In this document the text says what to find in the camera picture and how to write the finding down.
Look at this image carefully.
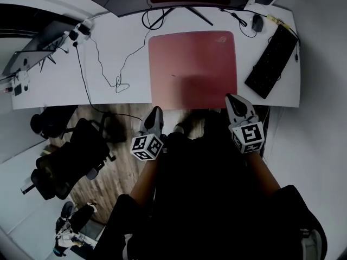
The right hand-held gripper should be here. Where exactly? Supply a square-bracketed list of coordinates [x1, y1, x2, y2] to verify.
[224, 93, 265, 154]

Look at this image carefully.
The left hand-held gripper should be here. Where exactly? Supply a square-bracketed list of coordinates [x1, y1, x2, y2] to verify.
[131, 106, 167, 162]

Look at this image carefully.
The red desk mat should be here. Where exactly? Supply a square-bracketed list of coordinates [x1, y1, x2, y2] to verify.
[148, 30, 239, 111]

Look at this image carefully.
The person's left forearm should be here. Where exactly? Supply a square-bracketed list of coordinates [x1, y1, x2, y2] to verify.
[130, 158, 158, 209]

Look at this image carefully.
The person's right forearm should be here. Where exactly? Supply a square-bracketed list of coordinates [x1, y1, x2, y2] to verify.
[245, 152, 280, 200]

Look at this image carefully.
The black computer mouse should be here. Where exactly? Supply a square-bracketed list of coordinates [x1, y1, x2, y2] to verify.
[250, 14, 265, 34]

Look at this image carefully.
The black keyboard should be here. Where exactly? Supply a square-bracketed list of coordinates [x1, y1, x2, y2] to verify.
[244, 24, 299, 100]

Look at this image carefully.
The person's black clothing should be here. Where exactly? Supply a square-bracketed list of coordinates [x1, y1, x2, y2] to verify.
[92, 109, 329, 260]

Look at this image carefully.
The black mesh office chair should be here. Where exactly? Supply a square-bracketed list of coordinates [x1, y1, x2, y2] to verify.
[30, 117, 118, 201]

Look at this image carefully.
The black armrest office chair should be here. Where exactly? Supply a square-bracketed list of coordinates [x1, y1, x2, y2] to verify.
[30, 106, 78, 140]

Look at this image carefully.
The white power strip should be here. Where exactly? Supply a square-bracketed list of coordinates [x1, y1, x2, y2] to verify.
[67, 19, 95, 48]

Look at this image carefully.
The flat black monitor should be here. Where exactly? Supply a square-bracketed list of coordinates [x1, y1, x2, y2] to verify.
[1, 20, 77, 77]

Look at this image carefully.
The white bar device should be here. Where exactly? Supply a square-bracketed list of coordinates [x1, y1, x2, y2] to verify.
[20, 181, 36, 195]

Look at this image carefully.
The thin black cable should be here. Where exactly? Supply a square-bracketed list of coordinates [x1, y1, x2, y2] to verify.
[89, 8, 153, 94]

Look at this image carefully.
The thick black power cable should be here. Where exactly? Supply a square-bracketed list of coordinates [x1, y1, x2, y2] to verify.
[72, 43, 143, 121]

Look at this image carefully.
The yellow cable connector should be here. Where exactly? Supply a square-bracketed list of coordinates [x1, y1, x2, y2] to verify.
[266, 14, 290, 29]

